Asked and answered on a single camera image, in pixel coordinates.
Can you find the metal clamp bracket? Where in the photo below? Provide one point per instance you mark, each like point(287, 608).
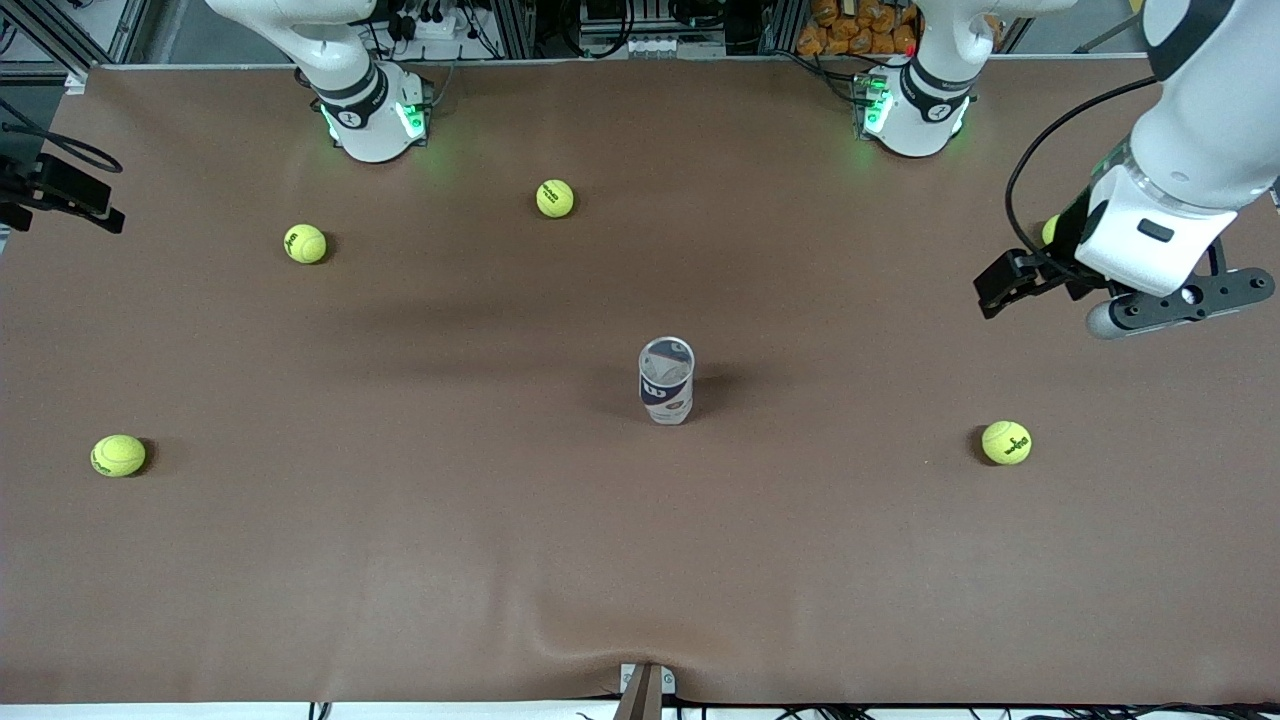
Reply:
point(645, 695)

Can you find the orange packaged items pile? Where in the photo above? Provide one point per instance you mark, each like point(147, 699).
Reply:
point(850, 30)

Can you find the green lit base controller box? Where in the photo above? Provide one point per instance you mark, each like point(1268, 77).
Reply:
point(872, 105)
point(415, 115)

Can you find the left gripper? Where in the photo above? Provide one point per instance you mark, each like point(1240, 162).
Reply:
point(1070, 237)

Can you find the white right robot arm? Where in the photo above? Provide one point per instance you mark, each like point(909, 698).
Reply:
point(370, 125)

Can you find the yellow tennis ball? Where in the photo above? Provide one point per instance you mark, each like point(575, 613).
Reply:
point(305, 243)
point(1049, 232)
point(1006, 442)
point(118, 455)
point(555, 198)

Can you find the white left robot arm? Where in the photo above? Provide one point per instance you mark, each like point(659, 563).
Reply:
point(1210, 110)

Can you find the white power strip with plugs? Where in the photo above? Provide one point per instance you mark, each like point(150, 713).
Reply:
point(440, 28)

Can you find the long white power strip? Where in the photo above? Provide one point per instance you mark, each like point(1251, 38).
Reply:
point(650, 47)

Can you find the clear tennis ball can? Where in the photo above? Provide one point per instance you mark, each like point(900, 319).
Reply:
point(667, 395)

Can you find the white corner bracket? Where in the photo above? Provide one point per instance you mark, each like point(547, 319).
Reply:
point(75, 82)

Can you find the brown table mat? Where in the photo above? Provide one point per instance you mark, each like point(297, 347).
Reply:
point(640, 560)

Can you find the aluminium frame rail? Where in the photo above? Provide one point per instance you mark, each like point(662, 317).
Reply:
point(515, 30)
point(782, 25)
point(50, 35)

